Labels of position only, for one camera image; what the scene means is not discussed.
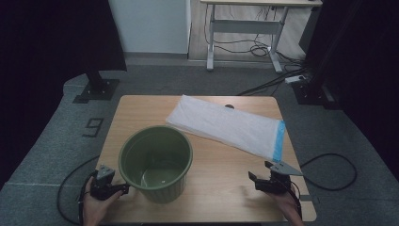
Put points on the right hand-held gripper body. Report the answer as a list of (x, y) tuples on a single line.
[(276, 183)]

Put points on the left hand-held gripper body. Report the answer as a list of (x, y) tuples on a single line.
[(105, 188)]

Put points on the green plastic bin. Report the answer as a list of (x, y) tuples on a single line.
[(156, 175)]

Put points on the white garbage bag blue edge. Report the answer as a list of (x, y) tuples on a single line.
[(219, 125)]

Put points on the person's left hand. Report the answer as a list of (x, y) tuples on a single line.
[(94, 210)]

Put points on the person's right hand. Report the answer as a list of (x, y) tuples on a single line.
[(287, 205)]

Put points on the grey tape strip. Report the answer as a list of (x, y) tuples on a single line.
[(306, 197)]

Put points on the black stand with square base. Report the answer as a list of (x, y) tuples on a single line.
[(310, 94), (100, 89)]

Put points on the white power strip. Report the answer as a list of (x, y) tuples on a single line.
[(295, 79)]

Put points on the desk with white metal legs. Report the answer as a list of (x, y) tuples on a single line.
[(244, 26)]

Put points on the black curtain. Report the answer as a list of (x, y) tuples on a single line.
[(47, 47), (376, 62)]

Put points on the white cabinet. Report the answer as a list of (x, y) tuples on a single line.
[(150, 25)]

